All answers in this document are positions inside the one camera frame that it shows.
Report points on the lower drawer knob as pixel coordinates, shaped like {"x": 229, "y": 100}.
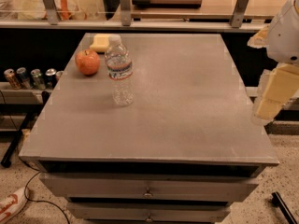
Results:
{"x": 148, "y": 219}

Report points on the red soda can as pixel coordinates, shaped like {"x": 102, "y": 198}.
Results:
{"x": 58, "y": 75}

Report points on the black stand leg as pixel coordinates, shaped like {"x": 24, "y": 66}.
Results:
{"x": 33, "y": 110}

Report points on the dark silver soda can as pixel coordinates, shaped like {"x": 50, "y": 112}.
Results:
{"x": 51, "y": 77}

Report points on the metal bracket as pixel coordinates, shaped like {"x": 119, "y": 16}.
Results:
{"x": 51, "y": 11}
{"x": 125, "y": 12}
{"x": 238, "y": 13}

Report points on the red apple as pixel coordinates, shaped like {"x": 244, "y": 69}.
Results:
{"x": 87, "y": 62}

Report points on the left metal bracket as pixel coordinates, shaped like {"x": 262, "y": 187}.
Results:
{"x": 51, "y": 11}

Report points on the drawer knob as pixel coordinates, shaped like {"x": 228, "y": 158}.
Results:
{"x": 148, "y": 219}
{"x": 147, "y": 193}

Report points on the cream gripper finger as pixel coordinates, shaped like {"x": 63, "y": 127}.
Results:
{"x": 275, "y": 89}
{"x": 259, "y": 40}

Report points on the blue silver soda can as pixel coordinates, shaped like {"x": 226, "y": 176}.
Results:
{"x": 24, "y": 77}

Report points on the white orange plastic bag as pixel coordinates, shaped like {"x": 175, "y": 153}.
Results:
{"x": 67, "y": 9}

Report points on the upper drawer knob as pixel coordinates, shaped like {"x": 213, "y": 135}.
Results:
{"x": 147, "y": 193}

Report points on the black bar on floor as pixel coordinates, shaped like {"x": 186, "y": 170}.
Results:
{"x": 278, "y": 202}

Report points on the green soda can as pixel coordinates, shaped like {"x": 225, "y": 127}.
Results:
{"x": 38, "y": 79}

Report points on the clear plastic water bottle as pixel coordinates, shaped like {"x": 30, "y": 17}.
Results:
{"x": 120, "y": 70}

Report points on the orange soda can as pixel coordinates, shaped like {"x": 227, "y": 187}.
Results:
{"x": 12, "y": 79}

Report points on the middle metal bracket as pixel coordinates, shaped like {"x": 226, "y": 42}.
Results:
{"x": 125, "y": 12}

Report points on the yellow sponge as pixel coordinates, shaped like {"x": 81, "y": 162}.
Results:
{"x": 100, "y": 42}

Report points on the grey drawer cabinet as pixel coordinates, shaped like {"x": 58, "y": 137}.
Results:
{"x": 187, "y": 136}

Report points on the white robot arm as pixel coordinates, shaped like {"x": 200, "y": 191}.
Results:
{"x": 281, "y": 40}

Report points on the right metal bracket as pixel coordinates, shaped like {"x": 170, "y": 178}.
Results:
{"x": 238, "y": 13}

